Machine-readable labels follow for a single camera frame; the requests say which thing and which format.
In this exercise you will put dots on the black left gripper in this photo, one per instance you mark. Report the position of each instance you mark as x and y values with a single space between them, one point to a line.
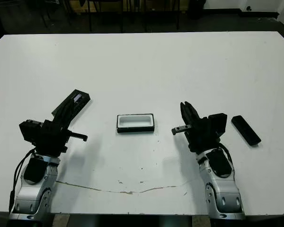
52 139

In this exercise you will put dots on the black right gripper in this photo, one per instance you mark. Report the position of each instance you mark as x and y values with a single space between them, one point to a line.
201 137

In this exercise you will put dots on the black box lid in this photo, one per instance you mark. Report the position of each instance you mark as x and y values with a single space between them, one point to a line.
84 95

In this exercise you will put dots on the black camera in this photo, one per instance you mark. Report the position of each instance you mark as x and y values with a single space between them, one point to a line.
246 130

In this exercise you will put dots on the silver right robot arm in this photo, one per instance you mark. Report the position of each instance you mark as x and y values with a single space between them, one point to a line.
224 189

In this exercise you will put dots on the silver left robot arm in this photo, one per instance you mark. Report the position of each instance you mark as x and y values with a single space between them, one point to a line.
30 194

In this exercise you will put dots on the black box base white lining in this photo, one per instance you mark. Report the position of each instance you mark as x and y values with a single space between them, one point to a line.
135 130

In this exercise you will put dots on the black trash bin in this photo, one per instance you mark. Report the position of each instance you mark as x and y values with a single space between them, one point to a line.
196 9

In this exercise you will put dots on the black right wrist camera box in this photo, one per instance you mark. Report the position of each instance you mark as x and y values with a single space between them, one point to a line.
217 125

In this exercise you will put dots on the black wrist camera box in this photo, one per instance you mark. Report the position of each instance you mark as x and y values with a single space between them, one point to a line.
29 131
217 125

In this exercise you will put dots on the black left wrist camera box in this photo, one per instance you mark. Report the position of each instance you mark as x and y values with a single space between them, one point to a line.
29 131

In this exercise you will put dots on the black wall fixture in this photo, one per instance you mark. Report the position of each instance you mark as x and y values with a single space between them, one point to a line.
249 8

